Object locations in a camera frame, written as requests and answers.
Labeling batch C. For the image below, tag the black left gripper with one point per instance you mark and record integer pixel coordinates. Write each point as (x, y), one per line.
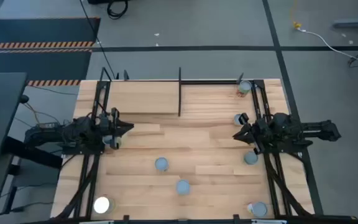
(115, 130)

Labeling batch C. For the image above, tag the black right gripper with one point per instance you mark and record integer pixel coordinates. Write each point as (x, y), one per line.
(259, 132)

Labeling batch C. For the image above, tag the short yellow label can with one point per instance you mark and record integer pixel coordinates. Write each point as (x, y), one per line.
(236, 119)

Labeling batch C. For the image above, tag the small grey lid can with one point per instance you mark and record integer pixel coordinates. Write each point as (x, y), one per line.
(251, 158)
(183, 187)

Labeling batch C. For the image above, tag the green red label can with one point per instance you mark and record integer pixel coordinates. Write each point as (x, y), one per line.
(245, 87)

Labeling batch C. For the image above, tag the small green label can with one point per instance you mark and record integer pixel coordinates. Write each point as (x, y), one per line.
(161, 164)

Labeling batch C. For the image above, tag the white red tomato can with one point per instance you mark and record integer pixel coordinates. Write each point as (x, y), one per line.
(259, 210)

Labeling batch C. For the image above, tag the large yellow teal label can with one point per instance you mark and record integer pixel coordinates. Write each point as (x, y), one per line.
(102, 205)

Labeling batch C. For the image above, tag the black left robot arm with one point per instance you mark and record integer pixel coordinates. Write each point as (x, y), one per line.
(51, 133)

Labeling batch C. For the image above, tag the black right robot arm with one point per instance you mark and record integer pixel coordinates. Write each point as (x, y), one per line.
(315, 130)

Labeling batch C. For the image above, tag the white plate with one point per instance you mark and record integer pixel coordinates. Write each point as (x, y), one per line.
(269, 221)
(96, 222)

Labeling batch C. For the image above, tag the black desk crossbeam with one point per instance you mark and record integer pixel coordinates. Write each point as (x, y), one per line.
(33, 152)

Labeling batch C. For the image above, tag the black hazard striped floor mat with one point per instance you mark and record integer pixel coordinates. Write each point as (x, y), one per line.
(42, 65)
(42, 31)

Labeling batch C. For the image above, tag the black round device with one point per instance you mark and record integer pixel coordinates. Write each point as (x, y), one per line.
(24, 99)

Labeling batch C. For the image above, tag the grey desk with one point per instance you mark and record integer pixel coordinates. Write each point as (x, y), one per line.
(5, 109)

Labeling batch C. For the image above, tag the blue table leg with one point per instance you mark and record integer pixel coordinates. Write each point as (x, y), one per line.
(353, 23)

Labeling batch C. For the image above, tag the wooden shelf with black frame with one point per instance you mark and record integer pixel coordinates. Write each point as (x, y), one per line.
(141, 99)

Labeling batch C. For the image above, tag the black aluminium rail frame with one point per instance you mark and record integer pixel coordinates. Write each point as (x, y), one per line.
(258, 83)
(82, 152)

